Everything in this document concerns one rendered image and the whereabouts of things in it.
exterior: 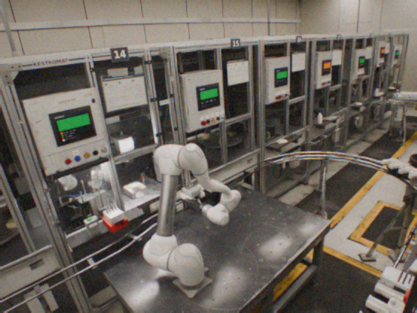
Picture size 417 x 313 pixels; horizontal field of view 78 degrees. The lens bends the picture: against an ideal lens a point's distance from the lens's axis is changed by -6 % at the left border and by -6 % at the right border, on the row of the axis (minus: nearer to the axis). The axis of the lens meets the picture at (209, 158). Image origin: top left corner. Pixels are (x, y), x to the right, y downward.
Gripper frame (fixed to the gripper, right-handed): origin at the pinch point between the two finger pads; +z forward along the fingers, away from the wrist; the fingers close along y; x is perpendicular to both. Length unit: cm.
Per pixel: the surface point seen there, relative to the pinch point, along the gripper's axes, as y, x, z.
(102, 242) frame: -25, 64, 37
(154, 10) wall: 196, -235, 378
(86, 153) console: 56, 62, 19
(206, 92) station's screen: 77, -43, 17
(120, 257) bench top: -20, 63, 4
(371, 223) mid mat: -86, -187, -86
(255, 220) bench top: -20, -35, -39
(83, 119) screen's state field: 78, 59, 17
